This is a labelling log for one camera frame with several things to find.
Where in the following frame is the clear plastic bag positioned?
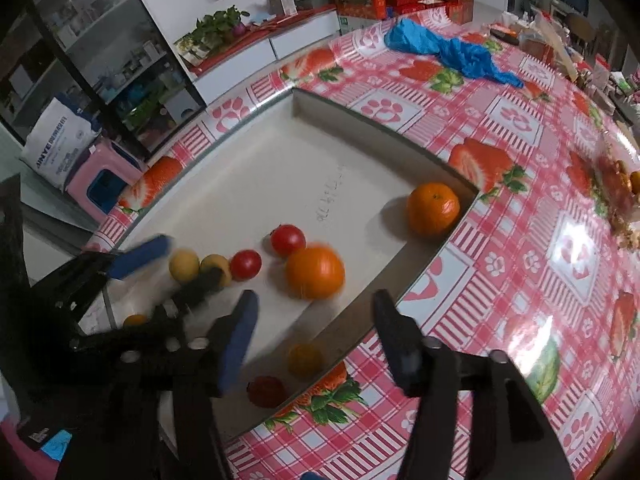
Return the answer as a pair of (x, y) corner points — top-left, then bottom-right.
(530, 10), (586, 81)

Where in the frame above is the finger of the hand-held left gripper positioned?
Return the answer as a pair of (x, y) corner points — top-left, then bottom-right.
(149, 267), (225, 337)
(30, 233), (174, 328)

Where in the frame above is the pile of dry fruit husks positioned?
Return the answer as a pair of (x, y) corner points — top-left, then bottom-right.
(595, 200), (640, 251)

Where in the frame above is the orange mandarin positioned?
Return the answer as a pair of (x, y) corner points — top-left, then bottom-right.
(406, 182), (461, 237)
(285, 245), (346, 301)

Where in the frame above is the red checked strawberry tablecloth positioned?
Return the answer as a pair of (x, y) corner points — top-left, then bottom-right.
(82, 7), (640, 480)

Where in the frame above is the white tray with grey rim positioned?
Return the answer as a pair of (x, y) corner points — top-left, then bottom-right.
(102, 87), (481, 441)

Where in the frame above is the white printed sack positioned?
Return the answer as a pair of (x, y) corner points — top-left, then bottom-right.
(20, 97), (103, 193)

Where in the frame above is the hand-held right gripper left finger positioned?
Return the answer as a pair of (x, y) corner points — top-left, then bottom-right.
(54, 290), (261, 480)

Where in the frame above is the bag of fruit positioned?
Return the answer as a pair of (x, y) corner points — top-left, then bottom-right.
(595, 132), (640, 221)

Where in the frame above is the white low cabinet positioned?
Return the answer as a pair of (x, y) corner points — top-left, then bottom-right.
(190, 7), (343, 106)

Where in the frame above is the red cherry tomato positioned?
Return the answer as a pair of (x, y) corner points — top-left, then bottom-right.
(229, 249), (262, 281)
(270, 224), (307, 258)
(247, 375), (287, 409)

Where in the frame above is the brown chair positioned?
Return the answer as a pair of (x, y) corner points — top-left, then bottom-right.
(565, 12), (598, 48)

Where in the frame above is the glass door cabinet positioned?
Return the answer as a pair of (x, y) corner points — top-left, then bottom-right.
(0, 0), (208, 161)

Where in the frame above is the tan kiwi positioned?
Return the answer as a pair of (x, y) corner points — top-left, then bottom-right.
(199, 254), (233, 286)

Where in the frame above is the white cardboard box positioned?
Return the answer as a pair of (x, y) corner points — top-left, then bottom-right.
(257, 0), (301, 17)

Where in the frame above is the green potted plant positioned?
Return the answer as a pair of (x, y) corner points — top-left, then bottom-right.
(175, 6), (251, 61)

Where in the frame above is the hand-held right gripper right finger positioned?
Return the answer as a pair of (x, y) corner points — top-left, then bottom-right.
(371, 290), (575, 480)

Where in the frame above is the pink plastic stool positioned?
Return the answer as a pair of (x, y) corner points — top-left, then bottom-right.
(65, 140), (146, 223)

